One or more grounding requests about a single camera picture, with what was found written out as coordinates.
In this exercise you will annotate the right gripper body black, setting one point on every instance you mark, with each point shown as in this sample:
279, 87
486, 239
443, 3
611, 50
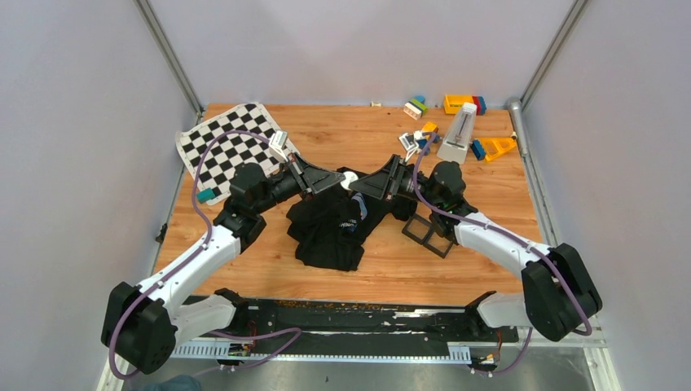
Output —
407, 186

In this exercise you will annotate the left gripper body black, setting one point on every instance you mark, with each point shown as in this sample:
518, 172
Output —
287, 184

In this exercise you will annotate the black printed t-shirt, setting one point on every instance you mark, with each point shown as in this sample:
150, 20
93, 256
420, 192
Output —
331, 228

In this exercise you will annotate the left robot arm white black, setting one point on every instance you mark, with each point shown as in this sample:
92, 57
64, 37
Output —
145, 322

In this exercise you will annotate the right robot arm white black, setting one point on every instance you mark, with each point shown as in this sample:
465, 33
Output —
558, 295

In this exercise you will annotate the blue yellow toy car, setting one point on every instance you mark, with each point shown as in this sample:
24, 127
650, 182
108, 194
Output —
429, 133

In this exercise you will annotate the white metronome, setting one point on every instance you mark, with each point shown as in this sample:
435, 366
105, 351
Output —
456, 143

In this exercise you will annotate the black white checkerboard mat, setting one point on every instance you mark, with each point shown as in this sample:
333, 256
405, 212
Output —
205, 146

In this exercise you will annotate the small teal cube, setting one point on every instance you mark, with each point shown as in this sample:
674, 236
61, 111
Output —
205, 196

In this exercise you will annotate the white green blue block stack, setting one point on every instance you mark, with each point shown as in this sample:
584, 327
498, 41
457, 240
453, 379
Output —
415, 107

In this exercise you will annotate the blue toy block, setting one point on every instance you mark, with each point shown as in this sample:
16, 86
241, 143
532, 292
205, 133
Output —
478, 149

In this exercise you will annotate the orange triangular toy piece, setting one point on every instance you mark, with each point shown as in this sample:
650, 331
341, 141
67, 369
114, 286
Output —
497, 147

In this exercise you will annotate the yellow toy block bin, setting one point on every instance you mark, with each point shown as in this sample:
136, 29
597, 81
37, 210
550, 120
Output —
452, 103

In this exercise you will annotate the red blue toy blocks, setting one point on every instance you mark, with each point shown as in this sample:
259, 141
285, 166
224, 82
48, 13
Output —
479, 101

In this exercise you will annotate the grey metal pipe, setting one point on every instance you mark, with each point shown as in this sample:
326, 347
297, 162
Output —
515, 110

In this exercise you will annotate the black square frame left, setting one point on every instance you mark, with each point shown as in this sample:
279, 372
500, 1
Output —
417, 228

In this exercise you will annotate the black square frame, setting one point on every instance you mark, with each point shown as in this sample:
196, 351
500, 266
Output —
438, 245
417, 228

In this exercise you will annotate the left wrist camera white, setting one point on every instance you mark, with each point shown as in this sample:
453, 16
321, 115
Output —
277, 143

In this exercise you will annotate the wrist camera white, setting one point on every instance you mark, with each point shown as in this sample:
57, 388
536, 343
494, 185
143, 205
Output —
277, 143
411, 143

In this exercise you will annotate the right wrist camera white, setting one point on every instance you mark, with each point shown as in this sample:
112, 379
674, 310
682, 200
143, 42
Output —
411, 143

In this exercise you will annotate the black square frame right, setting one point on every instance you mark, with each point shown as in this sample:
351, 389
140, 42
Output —
438, 245

